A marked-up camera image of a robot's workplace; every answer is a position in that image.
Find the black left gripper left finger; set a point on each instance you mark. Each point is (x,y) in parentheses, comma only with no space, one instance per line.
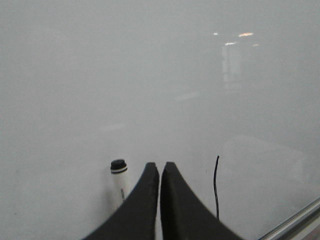
(135,219)

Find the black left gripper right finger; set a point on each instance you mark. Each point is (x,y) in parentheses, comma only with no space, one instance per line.
(183,215)

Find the black whiteboard marker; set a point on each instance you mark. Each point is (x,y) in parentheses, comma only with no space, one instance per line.
(119,172)

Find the white whiteboard with aluminium frame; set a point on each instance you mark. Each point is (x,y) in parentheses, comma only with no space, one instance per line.
(229,90)

